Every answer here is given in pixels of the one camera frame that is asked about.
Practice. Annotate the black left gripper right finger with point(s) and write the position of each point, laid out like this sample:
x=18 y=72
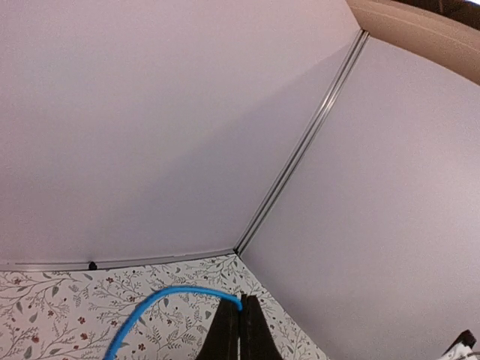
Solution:
x=256 y=341

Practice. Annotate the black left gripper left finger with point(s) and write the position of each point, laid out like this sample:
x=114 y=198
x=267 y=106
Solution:
x=222 y=339

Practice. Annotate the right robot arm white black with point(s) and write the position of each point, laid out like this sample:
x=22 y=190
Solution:
x=462 y=348

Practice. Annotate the small black wall clip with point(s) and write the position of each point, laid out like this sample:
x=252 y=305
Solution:
x=92 y=266

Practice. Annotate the right aluminium corner post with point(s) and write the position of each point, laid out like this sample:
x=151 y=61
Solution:
x=313 y=127

